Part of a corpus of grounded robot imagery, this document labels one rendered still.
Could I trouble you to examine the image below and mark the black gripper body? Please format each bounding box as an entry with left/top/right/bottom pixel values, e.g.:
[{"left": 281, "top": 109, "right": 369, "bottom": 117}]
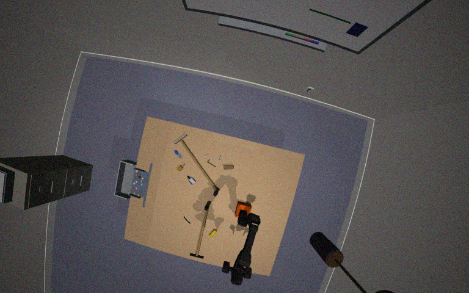
[{"left": 222, "top": 261, "right": 252, "bottom": 279}]

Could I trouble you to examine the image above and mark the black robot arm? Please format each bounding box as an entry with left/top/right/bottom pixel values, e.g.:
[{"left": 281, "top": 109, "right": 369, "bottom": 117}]
[{"left": 231, "top": 210, "right": 261, "bottom": 286}]

